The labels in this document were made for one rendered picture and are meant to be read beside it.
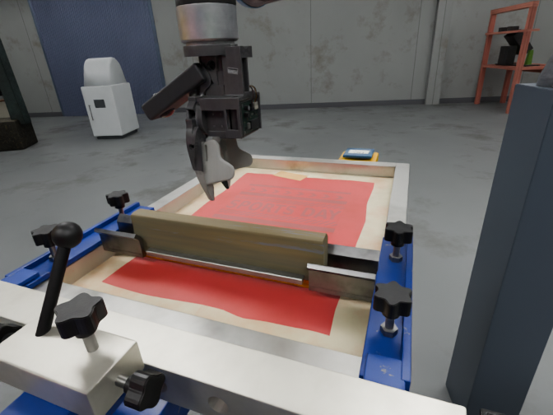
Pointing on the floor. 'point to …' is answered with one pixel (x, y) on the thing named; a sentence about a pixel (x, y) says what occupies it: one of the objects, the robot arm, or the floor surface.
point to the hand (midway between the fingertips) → (215, 185)
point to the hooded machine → (109, 99)
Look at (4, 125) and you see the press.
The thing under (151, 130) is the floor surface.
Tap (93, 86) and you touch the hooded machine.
